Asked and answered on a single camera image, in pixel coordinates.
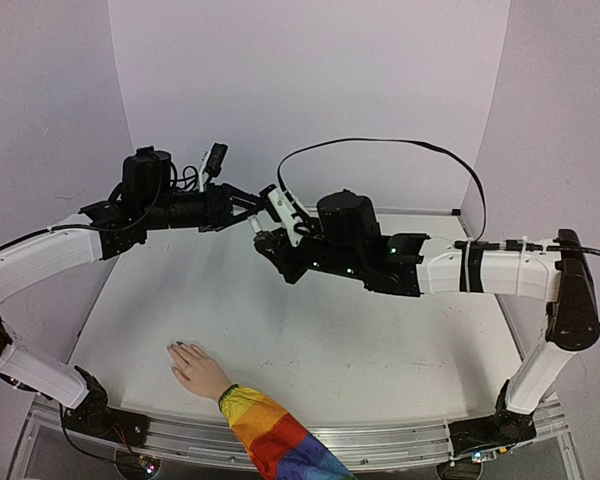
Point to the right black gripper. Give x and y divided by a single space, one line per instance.
290 255

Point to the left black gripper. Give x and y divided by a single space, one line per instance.
221 213

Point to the rainbow sleeve forearm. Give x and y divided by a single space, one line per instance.
279 446

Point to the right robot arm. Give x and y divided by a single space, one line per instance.
344 239

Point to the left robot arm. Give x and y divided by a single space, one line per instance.
149 197

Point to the mannequin hand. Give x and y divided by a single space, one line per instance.
198 372

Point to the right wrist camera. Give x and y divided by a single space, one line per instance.
285 209

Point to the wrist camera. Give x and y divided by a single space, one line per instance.
211 164
285 209

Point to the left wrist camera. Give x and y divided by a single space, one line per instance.
211 164

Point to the aluminium front rail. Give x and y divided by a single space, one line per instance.
382 448

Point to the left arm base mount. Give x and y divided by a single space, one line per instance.
94 417

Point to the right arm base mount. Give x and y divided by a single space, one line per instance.
502 429

